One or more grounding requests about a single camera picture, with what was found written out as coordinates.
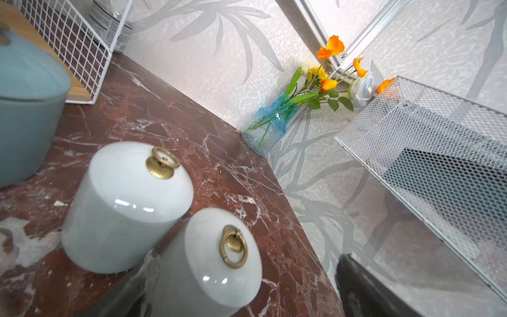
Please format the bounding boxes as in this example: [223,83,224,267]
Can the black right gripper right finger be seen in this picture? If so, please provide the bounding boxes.
[335,254,421,317]

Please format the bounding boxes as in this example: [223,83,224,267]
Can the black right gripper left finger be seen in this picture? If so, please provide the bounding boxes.
[78,250,161,316]

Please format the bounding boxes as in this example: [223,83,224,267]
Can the green book in basket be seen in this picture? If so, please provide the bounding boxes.
[384,148,506,248]

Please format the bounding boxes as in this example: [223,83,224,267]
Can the blue glass vase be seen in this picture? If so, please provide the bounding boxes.
[241,94,301,157]

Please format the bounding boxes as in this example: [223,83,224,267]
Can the orange and white flowers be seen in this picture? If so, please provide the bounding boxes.
[281,35,395,112]

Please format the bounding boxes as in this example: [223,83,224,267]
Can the silver tin can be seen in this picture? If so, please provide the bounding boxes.
[88,1,133,54]

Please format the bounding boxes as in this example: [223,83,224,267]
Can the white mesh wall basket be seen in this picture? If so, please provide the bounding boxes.
[335,76,506,299]

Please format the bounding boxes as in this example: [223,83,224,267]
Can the white wire three-tier shelf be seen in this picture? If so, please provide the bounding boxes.
[1,1,133,104]

